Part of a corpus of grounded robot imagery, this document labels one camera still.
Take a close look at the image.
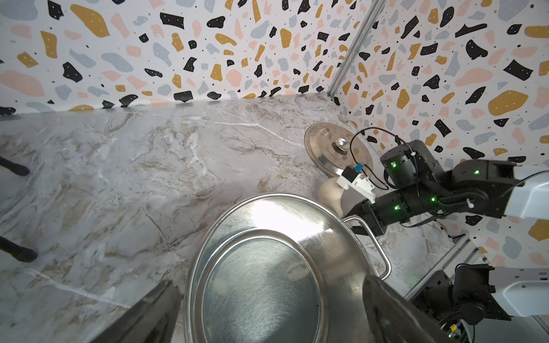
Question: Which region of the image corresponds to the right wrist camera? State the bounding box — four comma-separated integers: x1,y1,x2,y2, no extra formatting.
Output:
336,164,377,204

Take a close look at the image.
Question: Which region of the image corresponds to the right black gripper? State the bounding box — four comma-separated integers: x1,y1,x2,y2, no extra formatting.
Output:
346,188,423,236

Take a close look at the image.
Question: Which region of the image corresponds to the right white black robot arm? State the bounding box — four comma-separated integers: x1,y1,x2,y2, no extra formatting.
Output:
350,140,548,327

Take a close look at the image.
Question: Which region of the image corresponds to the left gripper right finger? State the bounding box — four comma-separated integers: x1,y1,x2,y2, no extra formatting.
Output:
362,275,451,342

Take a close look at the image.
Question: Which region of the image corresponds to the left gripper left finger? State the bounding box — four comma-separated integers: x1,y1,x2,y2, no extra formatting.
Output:
92,280,182,343

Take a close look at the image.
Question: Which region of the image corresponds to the stainless steel pot lid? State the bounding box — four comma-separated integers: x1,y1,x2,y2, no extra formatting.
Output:
305,122,374,177

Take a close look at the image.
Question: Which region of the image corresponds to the right green circuit board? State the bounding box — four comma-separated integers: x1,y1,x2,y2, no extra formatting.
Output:
447,321,467,342

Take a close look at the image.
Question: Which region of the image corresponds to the aluminium mounting rail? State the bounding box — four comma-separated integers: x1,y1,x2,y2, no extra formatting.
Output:
402,233,490,343

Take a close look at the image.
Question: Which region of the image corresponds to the cream plastic ladle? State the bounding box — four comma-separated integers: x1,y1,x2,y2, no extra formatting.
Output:
317,177,345,217

